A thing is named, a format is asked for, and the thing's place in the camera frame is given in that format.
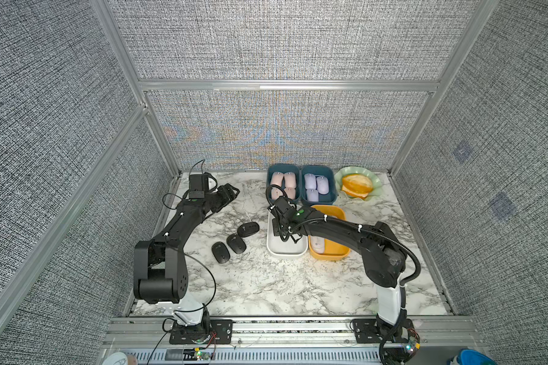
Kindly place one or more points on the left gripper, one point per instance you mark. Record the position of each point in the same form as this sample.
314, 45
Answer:
227, 195

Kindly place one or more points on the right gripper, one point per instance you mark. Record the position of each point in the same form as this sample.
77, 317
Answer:
275, 230

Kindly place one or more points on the white storage box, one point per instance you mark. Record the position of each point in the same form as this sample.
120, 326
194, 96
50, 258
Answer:
284, 249

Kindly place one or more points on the pink mouse with scroll wheel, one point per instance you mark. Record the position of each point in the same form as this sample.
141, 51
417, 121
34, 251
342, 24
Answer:
290, 182

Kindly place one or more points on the purple mouse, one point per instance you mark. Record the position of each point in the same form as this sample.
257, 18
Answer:
312, 195
310, 181
323, 186

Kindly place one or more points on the white mouse front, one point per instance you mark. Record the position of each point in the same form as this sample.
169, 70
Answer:
318, 245

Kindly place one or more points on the black mouse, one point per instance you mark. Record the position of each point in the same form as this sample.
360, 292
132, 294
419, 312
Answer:
220, 252
248, 229
236, 244

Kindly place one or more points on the purple mouse front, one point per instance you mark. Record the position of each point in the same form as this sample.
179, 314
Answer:
323, 186

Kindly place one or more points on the yellow storage box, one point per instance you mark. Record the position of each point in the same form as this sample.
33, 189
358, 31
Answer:
333, 251

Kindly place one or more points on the teal storage box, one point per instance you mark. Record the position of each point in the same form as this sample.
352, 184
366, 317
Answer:
285, 168
319, 170

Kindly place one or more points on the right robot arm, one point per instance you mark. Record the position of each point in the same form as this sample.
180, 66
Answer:
388, 263

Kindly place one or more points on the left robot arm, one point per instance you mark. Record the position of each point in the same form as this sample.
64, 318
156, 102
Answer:
160, 274

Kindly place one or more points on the bread slice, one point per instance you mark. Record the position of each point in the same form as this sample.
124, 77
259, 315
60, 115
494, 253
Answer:
356, 192

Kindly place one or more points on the round bread bun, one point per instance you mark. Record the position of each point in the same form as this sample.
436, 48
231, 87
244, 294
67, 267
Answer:
358, 180

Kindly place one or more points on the green wavy plate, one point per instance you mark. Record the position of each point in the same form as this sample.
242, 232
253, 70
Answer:
377, 191

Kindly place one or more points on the white round object bottom left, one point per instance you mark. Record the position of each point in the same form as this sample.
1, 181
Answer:
118, 358

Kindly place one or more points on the blue object bottom right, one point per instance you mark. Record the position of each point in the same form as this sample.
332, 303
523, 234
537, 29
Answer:
470, 357

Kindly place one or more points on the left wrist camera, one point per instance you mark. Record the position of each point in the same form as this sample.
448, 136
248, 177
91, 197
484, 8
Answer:
198, 186

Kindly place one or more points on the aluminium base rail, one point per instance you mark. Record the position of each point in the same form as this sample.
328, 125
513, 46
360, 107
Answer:
246, 340

